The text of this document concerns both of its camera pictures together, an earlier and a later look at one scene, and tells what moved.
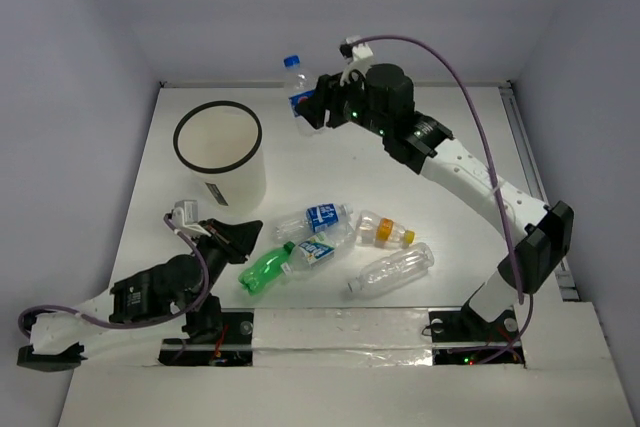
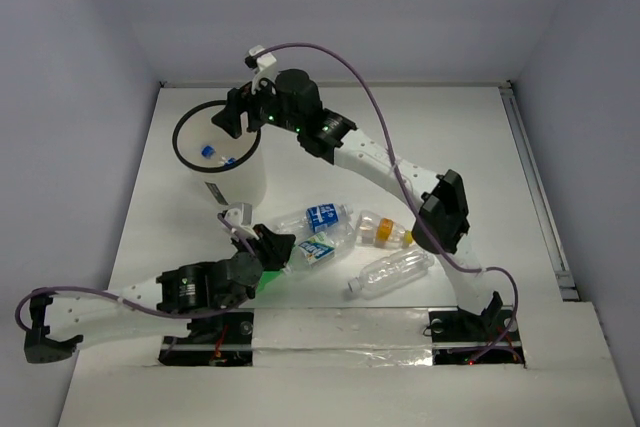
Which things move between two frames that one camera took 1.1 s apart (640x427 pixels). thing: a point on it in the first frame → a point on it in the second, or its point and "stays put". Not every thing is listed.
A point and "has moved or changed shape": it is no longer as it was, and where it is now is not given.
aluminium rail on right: [566, 281] stays put
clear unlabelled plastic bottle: [395, 272] stays put
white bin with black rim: [220, 142] stays put
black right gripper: [313, 109] → [229, 117]
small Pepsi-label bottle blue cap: [300, 82] has moved or changed shape
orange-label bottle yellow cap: [380, 231] stays put
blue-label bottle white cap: [319, 218] stays put
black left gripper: [227, 242] → [263, 242]
